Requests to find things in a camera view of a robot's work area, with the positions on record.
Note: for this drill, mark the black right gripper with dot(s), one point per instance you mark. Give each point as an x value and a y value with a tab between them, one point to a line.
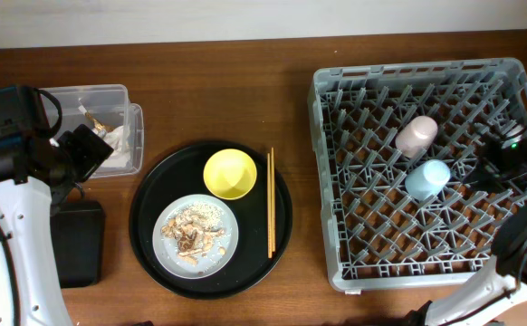
485	170

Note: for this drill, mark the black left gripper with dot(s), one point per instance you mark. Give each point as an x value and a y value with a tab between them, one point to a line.
91	152

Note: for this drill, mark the light blue cup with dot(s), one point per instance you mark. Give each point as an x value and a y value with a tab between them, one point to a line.
428	179

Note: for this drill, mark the pink cup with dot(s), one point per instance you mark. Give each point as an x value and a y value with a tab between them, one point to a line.
418	135

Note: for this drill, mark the white napkin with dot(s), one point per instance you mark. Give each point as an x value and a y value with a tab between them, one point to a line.
120	155

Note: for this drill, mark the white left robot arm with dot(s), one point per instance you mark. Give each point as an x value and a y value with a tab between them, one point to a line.
30	291

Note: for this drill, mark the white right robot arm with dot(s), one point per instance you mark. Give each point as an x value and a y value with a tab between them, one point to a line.
502	281

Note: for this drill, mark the waste in clear bin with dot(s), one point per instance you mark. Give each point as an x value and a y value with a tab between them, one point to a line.
99	128

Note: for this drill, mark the clear plastic waste bin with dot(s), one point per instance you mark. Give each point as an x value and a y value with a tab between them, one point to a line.
109	104

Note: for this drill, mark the grey dishwasher rack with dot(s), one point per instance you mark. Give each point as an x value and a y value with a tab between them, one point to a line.
376	235

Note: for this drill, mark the black rectangular bin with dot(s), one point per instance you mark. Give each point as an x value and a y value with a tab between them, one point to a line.
77	233

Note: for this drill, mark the round black tray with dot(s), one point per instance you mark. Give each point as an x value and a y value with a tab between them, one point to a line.
181	174

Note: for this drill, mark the food scraps on plate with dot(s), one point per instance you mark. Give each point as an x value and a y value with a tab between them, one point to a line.
196	229

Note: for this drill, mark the grey plate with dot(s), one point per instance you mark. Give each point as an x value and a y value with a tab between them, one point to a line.
165	249

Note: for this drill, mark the yellow bowl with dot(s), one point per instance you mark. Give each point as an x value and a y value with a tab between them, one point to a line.
230	174

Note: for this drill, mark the right wooden chopstick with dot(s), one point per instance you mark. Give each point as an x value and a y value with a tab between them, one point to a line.
272	173

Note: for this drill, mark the wooden chopstick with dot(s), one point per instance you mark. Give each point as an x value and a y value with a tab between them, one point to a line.
269	212
272	173

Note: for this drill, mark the left wooden chopstick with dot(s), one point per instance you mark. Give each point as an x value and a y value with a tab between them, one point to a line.
269	212

